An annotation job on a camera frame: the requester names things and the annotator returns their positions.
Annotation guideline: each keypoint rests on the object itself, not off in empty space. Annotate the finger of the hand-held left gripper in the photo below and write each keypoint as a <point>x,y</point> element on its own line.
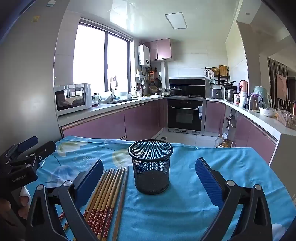
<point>47,148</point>
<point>26,143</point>

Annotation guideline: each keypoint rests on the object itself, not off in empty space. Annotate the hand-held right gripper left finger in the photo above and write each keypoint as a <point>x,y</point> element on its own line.
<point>89,183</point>

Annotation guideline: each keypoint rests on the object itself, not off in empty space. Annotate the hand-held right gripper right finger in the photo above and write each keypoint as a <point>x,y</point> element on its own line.
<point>208,185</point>

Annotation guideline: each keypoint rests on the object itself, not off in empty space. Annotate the group of wooden chopsticks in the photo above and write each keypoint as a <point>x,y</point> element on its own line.
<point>108,199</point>

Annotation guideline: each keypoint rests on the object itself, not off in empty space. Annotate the black mesh cup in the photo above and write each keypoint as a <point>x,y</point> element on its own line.
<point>150,176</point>

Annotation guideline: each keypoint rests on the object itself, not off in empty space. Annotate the person's left hand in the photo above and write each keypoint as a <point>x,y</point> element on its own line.
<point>24,206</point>

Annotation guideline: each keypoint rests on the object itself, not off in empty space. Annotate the blue floral tablecloth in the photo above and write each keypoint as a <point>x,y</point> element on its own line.
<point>180,208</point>

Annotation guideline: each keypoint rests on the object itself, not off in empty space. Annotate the dark liquid plastic bottle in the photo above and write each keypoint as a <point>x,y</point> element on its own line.
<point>218,141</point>

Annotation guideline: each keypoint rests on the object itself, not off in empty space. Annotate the white microwave oven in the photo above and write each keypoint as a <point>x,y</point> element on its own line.
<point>69,99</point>

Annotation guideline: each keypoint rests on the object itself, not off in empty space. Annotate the grey refrigerator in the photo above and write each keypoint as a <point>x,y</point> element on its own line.
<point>30,81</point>

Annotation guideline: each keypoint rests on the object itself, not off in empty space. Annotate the pink base cabinet run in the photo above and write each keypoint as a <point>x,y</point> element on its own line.
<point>138,120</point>
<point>252,136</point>

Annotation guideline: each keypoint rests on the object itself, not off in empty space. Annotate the knife holder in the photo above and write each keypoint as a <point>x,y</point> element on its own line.
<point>231,122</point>

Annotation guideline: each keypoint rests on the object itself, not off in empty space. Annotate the white kitchen countertop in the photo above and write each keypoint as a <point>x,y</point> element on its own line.
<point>104,107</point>

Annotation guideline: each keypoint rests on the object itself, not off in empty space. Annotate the built-in black oven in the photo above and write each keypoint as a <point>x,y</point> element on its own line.
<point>183,114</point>

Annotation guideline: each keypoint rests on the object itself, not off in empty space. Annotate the kitchen sink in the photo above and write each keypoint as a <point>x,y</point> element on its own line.
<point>120,100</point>

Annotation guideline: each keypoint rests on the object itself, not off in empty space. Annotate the white jug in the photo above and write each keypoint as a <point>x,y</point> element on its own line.
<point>243,100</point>

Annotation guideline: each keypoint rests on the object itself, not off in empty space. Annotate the steel steamer pot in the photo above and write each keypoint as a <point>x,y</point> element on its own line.
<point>230,95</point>

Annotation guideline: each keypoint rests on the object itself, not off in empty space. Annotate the silver rice cooker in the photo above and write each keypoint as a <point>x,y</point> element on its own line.
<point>216,92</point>

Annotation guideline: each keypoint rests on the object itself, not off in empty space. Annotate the steel bottle purple lid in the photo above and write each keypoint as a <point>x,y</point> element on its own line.
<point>254,103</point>

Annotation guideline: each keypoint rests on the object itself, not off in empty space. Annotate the black range hood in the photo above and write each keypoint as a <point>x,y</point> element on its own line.
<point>187,87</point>

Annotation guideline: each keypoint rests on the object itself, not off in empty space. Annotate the wok with glass lid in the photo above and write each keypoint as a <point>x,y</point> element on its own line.
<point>175,90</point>

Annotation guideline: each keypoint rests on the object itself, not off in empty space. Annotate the kitchen window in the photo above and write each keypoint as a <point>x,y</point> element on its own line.
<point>92,58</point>

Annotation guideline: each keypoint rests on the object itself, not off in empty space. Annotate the white utensil holder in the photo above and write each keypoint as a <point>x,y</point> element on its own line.
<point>139,93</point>

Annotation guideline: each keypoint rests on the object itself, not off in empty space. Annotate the clear plastic container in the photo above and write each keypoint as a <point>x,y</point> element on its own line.
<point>286,118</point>

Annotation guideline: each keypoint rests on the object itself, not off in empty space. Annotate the pink thermos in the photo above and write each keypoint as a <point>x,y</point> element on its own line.
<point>243,87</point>

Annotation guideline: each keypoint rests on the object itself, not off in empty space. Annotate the mint green appliance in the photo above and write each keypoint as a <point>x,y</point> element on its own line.
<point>262,92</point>

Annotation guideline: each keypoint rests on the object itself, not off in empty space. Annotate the round bamboo steamer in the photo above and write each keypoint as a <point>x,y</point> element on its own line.
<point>153,89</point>

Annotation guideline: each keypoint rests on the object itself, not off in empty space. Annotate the hanging frying pan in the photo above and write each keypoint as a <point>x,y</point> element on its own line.
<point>157,82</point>

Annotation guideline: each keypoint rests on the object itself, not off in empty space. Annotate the wooden cutting board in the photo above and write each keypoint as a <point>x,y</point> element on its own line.
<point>223,70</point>

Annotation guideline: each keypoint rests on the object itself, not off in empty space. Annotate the white vertical pipe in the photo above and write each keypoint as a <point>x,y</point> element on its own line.
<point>164,76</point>

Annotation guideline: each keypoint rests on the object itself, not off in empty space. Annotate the yellow refrigerator sticker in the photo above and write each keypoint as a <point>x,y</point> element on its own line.
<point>35,18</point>

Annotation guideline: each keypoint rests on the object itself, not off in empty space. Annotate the white water heater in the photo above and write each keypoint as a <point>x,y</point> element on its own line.
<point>143,55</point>

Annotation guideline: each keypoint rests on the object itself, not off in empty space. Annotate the energy label sticker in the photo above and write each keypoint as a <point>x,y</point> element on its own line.
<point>50,2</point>

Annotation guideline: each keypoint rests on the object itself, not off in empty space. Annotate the ceiling light panel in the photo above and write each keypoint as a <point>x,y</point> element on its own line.
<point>175,20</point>

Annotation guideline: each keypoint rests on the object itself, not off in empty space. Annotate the black wall rack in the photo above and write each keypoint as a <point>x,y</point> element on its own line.
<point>217,80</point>

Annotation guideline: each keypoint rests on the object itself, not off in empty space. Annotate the framed wall picture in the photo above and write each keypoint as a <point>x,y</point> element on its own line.
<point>281,87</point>

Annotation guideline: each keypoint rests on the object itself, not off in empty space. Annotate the pink wall cabinet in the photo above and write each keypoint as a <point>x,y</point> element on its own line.
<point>160,49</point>

